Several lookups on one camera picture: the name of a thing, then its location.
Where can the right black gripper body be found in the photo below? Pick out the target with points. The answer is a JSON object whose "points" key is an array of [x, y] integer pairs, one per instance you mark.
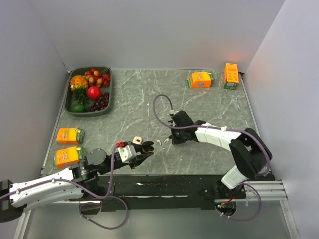
{"points": [[177, 136]]}

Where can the orange green carton upright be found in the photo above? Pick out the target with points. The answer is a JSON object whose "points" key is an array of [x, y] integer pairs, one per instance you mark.
{"points": [[231, 76]]}

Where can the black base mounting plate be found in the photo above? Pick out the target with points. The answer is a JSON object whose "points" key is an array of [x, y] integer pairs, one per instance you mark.
{"points": [[172, 191]]}

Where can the red toy apple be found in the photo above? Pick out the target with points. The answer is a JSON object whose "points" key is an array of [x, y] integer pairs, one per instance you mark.
{"points": [[94, 93]]}

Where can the green toy avocado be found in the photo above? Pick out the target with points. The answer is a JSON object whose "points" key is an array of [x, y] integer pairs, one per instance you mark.
{"points": [[78, 108]]}

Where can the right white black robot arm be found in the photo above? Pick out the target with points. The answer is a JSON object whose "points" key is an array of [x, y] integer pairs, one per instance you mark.
{"points": [[251, 156]]}

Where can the orange box upper left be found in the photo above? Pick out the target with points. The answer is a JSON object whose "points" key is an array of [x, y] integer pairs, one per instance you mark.
{"points": [[70, 136]]}

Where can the orange box lower left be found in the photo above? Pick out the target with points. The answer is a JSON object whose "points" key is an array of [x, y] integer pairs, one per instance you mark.
{"points": [[69, 156]]}

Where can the dark purple grape bunch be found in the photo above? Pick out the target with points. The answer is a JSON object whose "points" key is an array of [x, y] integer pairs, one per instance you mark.
{"points": [[100, 104]]}

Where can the dark green fruit tray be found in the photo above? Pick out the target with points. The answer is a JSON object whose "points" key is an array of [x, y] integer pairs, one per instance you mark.
{"points": [[69, 100]]}

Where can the orange yellow toy pineapple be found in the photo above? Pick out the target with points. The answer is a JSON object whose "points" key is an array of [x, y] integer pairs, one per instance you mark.
{"points": [[79, 86]]}

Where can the red yellow cherry bunch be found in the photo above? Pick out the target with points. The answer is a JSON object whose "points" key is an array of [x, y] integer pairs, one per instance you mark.
{"points": [[98, 78]]}

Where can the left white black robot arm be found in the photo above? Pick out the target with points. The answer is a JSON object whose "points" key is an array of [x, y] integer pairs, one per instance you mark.
{"points": [[91, 177]]}

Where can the orange box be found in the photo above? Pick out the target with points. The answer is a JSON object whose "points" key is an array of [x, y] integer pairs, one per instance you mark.
{"points": [[70, 136], [200, 80], [69, 156]]}

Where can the orange box top centre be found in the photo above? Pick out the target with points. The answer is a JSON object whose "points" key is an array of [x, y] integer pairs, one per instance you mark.
{"points": [[200, 80]]}

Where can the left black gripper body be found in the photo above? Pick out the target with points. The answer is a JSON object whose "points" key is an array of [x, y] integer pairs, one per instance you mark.
{"points": [[131, 163]]}

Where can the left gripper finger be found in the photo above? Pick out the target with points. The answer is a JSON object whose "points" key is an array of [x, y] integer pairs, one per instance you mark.
{"points": [[139, 159], [146, 143]]}

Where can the beige earbud charging case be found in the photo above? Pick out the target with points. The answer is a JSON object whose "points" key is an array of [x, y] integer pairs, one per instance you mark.
{"points": [[137, 140]]}

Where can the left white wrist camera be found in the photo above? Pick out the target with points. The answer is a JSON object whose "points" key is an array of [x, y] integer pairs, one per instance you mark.
{"points": [[126, 151]]}

